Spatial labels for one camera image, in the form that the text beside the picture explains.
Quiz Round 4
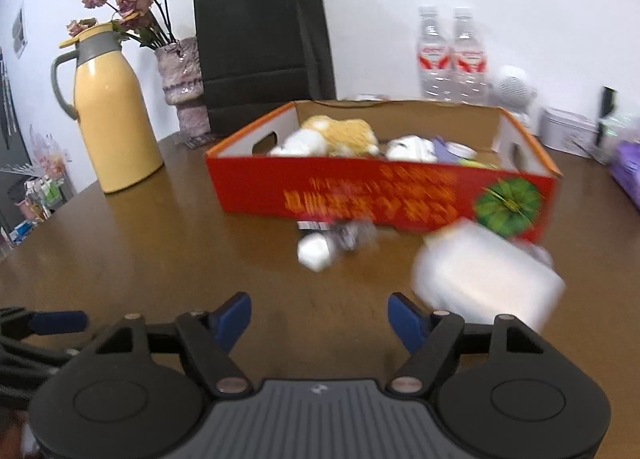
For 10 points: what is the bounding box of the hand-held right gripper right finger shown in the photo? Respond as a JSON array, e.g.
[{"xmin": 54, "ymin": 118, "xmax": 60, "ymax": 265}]
[{"xmin": 387, "ymin": 292, "xmax": 548, "ymax": 397}]

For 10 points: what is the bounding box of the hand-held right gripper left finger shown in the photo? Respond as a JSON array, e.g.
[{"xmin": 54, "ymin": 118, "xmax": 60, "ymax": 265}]
[{"xmin": 95, "ymin": 291, "xmax": 253, "ymax": 398}]

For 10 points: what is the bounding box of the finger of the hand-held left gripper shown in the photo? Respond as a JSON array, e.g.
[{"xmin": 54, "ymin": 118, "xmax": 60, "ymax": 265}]
[{"xmin": 0, "ymin": 307, "xmax": 89, "ymax": 340}]

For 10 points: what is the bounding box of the white tissue pack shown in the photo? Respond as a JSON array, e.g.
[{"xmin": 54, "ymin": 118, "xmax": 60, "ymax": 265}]
[{"xmin": 410, "ymin": 218, "xmax": 567, "ymax": 335}]

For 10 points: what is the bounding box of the small white bottle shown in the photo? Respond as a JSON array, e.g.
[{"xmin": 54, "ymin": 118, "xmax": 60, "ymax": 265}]
[{"xmin": 296, "ymin": 231, "xmax": 335, "ymax": 272}]

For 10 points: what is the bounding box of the red cardboard box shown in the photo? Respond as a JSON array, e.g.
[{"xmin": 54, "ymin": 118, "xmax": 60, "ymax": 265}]
[{"xmin": 205, "ymin": 99, "xmax": 563, "ymax": 245}]

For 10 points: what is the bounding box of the cluttered storage rack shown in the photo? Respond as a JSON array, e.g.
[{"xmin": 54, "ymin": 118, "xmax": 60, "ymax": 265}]
[{"xmin": 0, "ymin": 164, "xmax": 76, "ymax": 250}]

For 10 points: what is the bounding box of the white plastic packet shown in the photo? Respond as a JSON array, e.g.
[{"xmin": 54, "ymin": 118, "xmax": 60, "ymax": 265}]
[{"xmin": 385, "ymin": 136, "xmax": 437, "ymax": 163}]

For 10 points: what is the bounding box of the pale pink plastic wrap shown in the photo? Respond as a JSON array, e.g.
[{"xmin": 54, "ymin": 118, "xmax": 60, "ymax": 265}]
[{"xmin": 29, "ymin": 124, "xmax": 72, "ymax": 175}]

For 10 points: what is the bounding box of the purple cloth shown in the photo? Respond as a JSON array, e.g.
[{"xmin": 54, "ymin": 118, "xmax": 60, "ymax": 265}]
[{"xmin": 432, "ymin": 136, "xmax": 463, "ymax": 163}]

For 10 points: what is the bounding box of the dark grey cabinet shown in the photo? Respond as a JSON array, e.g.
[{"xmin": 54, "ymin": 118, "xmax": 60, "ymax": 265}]
[{"xmin": 0, "ymin": 46, "xmax": 33, "ymax": 240}]

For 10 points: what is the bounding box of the yellow and white plush toy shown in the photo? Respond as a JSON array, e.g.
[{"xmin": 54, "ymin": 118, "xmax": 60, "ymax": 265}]
[{"xmin": 267, "ymin": 115, "xmax": 381, "ymax": 158}]

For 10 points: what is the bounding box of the yellow thermos jug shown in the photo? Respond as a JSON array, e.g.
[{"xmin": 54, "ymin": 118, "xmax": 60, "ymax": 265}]
[{"xmin": 50, "ymin": 23, "xmax": 165, "ymax": 194}]

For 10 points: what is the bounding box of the pink ceramic vase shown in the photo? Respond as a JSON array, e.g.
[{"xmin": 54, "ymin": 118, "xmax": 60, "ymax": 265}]
[{"xmin": 154, "ymin": 36, "xmax": 212, "ymax": 137}]

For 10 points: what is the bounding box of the white tin box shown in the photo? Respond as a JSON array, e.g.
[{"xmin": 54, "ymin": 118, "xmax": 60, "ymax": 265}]
[{"xmin": 540, "ymin": 106, "xmax": 601, "ymax": 157}]

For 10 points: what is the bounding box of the white robot speaker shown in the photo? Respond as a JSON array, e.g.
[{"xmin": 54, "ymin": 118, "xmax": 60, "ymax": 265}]
[{"xmin": 489, "ymin": 65, "xmax": 541, "ymax": 132}]

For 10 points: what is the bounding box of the clear water bottle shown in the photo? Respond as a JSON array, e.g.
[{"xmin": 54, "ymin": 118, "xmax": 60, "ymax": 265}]
[
  {"xmin": 450, "ymin": 6, "xmax": 491, "ymax": 106},
  {"xmin": 415, "ymin": 6, "xmax": 453, "ymax": 101}
]

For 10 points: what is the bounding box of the purple tissue pack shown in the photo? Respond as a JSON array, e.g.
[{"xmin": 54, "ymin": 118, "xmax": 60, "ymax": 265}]
[{"xmin": 607, "ymin": 139, "xmax": 640, "ymax": 212}]

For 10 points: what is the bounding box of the black paper bag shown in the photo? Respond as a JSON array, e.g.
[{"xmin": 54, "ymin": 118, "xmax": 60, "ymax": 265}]
[
  {"xmin": 193, "ymin": 0, "xmax": 307, "ymax": 137},
  {"xmin": 292, "ymin": 0, "xmax": 337, "ymax": 101}
]

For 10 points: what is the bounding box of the clear plastic bag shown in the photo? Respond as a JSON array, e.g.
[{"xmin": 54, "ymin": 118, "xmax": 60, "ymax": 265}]
[{"xmin": 597, "ymin": 114, "xmax": 640, "ymax": 150}]

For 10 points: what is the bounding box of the wall picture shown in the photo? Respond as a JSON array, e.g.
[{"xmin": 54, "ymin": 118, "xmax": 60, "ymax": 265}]
[{"xmin": 11, "ymin": 2, "xmax": 27, "ymax": 59}]

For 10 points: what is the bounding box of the black wall plate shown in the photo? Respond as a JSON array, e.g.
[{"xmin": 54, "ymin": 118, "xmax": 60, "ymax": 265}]
[{"xmin": 598, "ymin": 86, "xmax": 617, "ymax": 122}]

